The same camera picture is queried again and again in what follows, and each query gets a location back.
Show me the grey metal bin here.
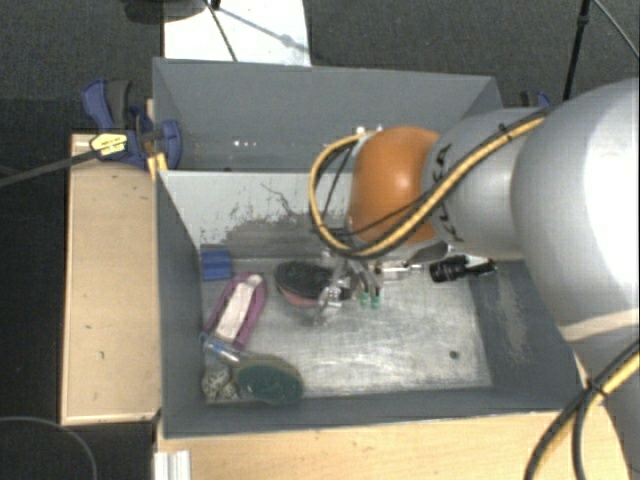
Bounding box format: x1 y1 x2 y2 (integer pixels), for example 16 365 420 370
151 56 585 440

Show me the speckled grey stone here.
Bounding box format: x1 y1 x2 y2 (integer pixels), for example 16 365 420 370
200 362 242 404

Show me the black cylinder on white bracket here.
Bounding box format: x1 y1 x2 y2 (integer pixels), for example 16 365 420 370
383 254 498 285

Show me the pale wood board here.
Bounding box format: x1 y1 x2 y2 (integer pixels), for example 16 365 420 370
59 132 164 427

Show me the blue and silver small tool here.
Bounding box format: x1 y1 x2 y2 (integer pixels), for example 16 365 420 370
201 334 242 368

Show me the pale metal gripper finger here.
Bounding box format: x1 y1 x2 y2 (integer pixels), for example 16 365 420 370
316 285 346 314
312 301 347 327

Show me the blue sponge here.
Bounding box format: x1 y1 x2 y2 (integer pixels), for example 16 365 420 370
200 249 234 282

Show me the black and pink oval brush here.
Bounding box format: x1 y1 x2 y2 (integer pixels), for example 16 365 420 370
273 260 335 312

